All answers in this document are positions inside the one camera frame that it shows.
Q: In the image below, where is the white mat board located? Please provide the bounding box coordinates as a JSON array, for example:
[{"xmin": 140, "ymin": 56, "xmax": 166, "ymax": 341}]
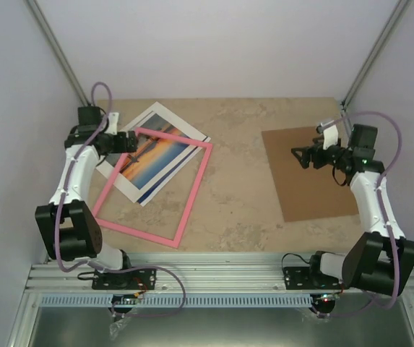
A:
[{"xmin": 95, "ymin": 101, "xmax": 212, "ymax": 207}]

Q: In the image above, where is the sunset photo print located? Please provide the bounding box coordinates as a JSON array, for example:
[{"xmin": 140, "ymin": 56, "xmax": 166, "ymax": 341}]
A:
[{"xmin": 111, "ymin": 111, "xmax": 207, "ymax": 205}]

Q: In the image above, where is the pink picture frame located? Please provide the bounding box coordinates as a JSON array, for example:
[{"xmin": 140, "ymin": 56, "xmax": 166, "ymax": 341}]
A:
[{"xmin": 92, "ymin": 127, "xmax": 213, "ymax": 249}]

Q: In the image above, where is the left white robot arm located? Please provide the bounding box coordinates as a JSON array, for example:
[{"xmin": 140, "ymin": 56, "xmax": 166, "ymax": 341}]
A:
[{"xmin": 35, "ymin": 106, "xmax": 137, "ymax": 288}]

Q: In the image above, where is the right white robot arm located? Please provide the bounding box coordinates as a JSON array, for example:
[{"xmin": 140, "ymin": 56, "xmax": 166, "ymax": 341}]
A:
[{"xmin": 291, "ymin": 124, "xmax": 414, "ymax": 297}]

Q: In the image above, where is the brown cardboard backing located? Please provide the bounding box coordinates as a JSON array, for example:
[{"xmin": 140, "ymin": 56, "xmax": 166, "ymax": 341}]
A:
[{"xmin": 262, "ymin": 127, "xmax": 358, "ymax": 222}]

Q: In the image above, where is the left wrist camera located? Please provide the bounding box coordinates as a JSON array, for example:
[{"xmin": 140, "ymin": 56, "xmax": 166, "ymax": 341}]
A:
[{"xmin": 105, "ymin": 112, "xmax": 120, "ymax": 135}]

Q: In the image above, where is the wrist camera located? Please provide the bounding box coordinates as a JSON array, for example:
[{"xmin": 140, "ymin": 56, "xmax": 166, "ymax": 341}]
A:
[
  {"xmin": 316, "ymin": 120, "xmax": 339, "ymax": 150},
  {"xmin": 105, "ymin": 112, "xmax": 120, "ymax": 135}
]

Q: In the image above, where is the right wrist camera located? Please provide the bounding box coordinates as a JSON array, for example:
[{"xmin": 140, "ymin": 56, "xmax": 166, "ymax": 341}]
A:
[{"xmin": 316, "ymin": 120, "xmax": 339, "ymax": 150}]

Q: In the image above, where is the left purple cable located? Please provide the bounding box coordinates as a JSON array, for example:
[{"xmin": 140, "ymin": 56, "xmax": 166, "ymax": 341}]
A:
[{"xmin": 53, "ymin": 82, "xmax": 187, "ymax": 320}]

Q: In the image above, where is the purple cable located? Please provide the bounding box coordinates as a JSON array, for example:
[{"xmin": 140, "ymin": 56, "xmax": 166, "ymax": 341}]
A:
[
  {"xmin": 311, "ymin": 111, "xmax": 403, "ymax": 320},
  {"xmin": 53, "ymin": 82, "xmax": 187, "ymax": 320}
]

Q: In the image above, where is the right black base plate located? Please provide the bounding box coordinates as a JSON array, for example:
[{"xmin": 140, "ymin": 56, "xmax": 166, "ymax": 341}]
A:
[{"xmin": 283, "ymin": 266, "xmax": 342, "ymax": 291}]

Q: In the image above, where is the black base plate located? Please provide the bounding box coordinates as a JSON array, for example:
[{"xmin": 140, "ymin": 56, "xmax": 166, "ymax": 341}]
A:
[
  {"xmin": 283, "ymin": 266, "xmax": 342, "ymax": 291},
  {"xmin": 91, "ymin": 270, "xmax": 157, "ymax": 291}
]

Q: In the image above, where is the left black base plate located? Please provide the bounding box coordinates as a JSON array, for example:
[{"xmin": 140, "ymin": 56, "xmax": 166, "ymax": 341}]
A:
[{"xmin": 91, "ymin": 270, "xmax": 157, "ymax": 291}]

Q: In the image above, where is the aluminium rail base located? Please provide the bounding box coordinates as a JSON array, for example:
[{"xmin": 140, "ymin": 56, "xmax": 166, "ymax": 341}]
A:
[{"xmin": 25, "ymin": 252, "xmax": 414, "ymax": 294}]

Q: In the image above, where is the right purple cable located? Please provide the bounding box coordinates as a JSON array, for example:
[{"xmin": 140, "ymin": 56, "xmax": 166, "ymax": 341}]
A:
[{"xmin": 311, "ymin": 111, "xmax": 403, "ymax": 320}]

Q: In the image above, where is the right corner aluminium post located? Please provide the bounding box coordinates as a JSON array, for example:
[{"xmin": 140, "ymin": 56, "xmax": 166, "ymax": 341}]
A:
[{"xmin": 340, "ymin": 0, "xmax": 412, "ymax": 111}]

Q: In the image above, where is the corner aluminium post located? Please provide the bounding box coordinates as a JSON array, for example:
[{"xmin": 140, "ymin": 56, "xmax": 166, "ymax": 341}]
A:
[
  {"xmin": 340, "ymin": 0, "xmax": 412, "ymax": 111},
  {"xmin": 24, "ymin": 0, "xmax": 88, "ymax": 106}
]

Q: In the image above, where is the left corner aluminium post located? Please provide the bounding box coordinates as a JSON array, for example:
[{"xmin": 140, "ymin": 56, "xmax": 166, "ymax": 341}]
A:
[{"xmin": 24, "ymin": 0, "xmax": 88, "ymax": 106}]

